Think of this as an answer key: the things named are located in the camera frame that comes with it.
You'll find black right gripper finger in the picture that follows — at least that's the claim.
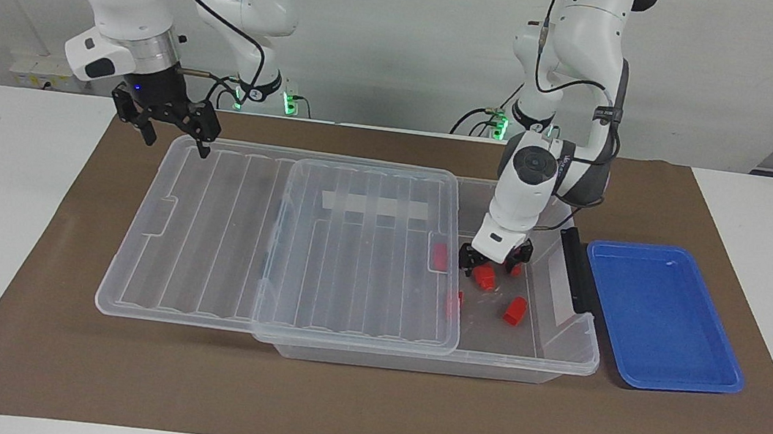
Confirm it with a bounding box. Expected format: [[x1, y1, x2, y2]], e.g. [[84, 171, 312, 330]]
[[190, 123, 215, 160], [137, 116, 159, 147]]

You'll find clear ribbed plastic lid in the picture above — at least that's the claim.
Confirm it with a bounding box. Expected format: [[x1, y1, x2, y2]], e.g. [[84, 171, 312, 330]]
[[93, 127, 481, 362]]

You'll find clear plastic storage box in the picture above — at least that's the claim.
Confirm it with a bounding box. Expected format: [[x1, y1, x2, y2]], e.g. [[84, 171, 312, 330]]
[[250, 152, 621, 397]]

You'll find blue plastic tray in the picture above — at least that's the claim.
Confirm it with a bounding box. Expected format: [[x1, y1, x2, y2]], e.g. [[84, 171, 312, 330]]
[[570, 235, 761, 403]]

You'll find brown table mat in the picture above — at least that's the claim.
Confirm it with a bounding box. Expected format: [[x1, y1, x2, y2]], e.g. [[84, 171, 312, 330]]
[[0, 80, 773, 434]]

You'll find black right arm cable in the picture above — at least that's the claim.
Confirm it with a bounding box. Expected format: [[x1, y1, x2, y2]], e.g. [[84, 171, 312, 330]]
[[138, 0, 274, 110]]

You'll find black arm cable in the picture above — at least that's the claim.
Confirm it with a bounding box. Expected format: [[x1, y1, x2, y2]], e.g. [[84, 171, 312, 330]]
[[514, 0, 639, 238], [138, 0, 274, 110]]

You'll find black box latch handle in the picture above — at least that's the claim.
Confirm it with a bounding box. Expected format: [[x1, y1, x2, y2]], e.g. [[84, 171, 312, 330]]
[[550, 226, 608, 317]]

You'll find white wall socket strip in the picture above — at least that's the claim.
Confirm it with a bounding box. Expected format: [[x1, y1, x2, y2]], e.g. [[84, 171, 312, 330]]
[[8, 52, 93, 94]]

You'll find black base cable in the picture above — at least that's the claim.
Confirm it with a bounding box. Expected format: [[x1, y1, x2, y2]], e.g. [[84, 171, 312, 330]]
[[450, 102, 511, 142]]

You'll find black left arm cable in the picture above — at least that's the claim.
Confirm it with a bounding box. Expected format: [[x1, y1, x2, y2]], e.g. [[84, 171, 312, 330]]
[[514, 0, 639, 238]]

